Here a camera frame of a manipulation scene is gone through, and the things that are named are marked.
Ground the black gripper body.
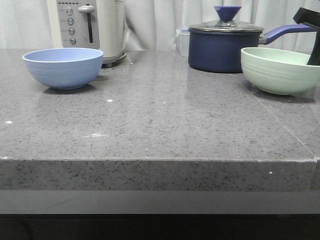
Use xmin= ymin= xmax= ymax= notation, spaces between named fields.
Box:
xmin=293 ymin=7 xmax=320 ymax=30

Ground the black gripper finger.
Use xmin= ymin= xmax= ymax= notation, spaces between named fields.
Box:
xmin=307 ymin=31 xmax=320 ymax=66

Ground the light green bowl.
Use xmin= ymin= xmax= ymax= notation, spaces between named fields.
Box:
xmin=240 ymin=47 xmax=320 ymax=95

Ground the light blue bowl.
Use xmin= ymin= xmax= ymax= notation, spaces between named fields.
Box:
xmin=22 ymin=47 xmax=103 ymax=90

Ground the glass lid blue knob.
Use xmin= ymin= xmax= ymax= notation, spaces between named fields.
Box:
xmin=188 ymin=6 xmax=264 ymax=33

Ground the dark blue saucepan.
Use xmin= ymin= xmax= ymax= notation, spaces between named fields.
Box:
xmin=188 ymin=24 xmax=320 ymax=73

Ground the clear plastic container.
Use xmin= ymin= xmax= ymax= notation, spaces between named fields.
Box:
xmin=175 ymin=26 xmax=190 ymax=57

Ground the white curtain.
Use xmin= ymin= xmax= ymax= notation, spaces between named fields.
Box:
xmin=0 ymin=0 xmax=320 ymax=51

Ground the cream toaster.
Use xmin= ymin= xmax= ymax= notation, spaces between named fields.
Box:
xmin=47 ymin=0 xmax=126 ymax=67

